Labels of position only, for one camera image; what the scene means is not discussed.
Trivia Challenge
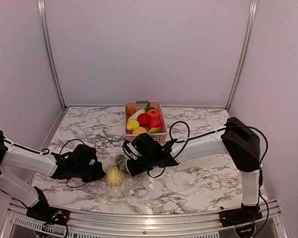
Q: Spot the clear zip top bag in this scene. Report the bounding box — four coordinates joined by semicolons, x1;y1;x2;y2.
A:
82;152;147;198

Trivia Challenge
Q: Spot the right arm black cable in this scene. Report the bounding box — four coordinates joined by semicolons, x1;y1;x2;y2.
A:
148;120;269;199

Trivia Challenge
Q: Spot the yellow fake lemon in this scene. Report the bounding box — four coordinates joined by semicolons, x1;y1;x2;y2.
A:
126;119;140;131

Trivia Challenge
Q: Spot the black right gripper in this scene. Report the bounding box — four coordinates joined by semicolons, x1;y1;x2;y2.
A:
122;154;156;177

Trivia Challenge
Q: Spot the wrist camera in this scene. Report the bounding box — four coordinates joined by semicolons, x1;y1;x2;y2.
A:
88;148;97;165
123;140;140;160

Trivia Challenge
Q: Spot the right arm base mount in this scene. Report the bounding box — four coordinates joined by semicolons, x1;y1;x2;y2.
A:
220;205;263;227

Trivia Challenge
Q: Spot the right aluminium frame post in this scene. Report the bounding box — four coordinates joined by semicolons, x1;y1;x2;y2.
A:
225;0;258;112

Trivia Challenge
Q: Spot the orange fake pumpkin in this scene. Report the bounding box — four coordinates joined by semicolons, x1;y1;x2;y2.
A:
147;109;160;119

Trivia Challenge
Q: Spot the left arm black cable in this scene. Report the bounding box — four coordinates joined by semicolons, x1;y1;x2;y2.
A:
0;138;95;188

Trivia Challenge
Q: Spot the red fake pepper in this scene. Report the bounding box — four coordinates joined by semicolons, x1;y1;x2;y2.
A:
137;113;151;127

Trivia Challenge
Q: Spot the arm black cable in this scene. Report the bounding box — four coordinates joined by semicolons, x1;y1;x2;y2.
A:
0;138;95;188
148;120;269;199

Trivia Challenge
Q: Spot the pale yellow fake fruit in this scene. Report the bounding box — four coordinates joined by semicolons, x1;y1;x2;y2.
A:
105;167;123;186

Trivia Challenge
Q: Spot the peach fake fruit with leaf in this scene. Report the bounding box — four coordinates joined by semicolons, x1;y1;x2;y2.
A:
132;126;148;135

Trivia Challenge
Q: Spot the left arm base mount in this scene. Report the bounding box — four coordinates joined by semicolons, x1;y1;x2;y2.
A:
26;186;70;226

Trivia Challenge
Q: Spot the left aluminium frame post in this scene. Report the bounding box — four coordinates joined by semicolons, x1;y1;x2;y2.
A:
37;0;67;111

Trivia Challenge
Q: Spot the orange red fake fruit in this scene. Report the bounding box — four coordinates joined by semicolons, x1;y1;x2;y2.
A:
126;106;136;116

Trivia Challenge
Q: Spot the front aluminium rail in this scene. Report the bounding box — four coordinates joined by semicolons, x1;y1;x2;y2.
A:
4;195;289;238

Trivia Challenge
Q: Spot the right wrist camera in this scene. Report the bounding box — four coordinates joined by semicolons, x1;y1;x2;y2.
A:
123;140;140;160

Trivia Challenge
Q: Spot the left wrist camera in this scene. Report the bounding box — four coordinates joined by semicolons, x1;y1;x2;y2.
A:
88;148;97;165

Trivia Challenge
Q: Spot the aluminium frame post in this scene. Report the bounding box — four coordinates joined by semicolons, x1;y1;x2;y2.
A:
37;0;67;111
225;0;258;112

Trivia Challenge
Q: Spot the pink fake fruit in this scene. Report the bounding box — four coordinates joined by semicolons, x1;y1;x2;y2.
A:
148;118;163;129

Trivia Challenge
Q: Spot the green orange fake mango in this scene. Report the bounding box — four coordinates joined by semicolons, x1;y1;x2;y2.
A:
115;154;128;168

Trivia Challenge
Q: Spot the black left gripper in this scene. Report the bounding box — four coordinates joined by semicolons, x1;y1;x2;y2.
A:
73;161;105;182

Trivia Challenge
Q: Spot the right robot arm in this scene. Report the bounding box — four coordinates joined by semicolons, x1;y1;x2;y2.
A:
122;117;264;222

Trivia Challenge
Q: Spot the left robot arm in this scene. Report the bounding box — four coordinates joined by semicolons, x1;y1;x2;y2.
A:
0;130;105;221

